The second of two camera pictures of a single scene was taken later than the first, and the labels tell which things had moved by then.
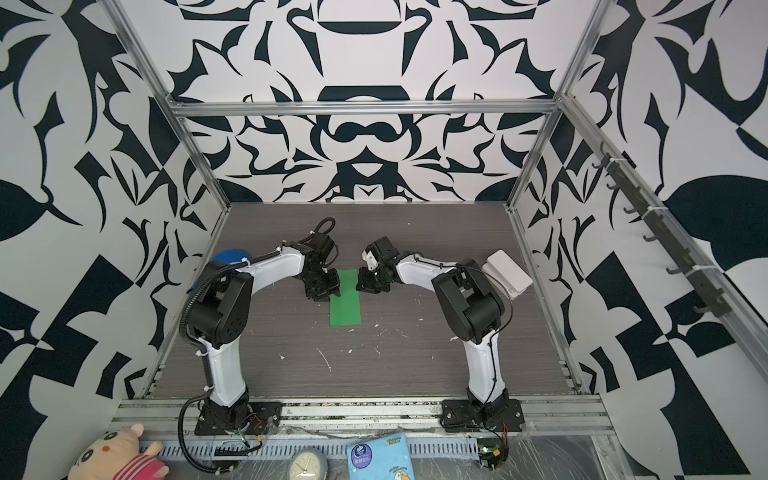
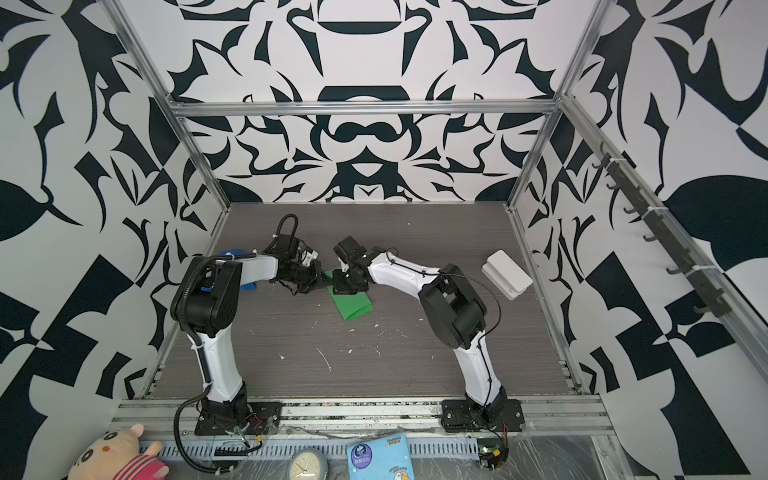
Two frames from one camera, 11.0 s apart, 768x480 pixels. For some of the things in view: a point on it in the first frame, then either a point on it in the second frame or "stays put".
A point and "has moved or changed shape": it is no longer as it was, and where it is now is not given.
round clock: (308, 464) stays put
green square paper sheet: (346, 308) has moved or changed shape
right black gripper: (364, 276) to (339, 287)
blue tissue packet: (386, 458) stays put
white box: (507, 273) stays put
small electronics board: (491, 452) stays put
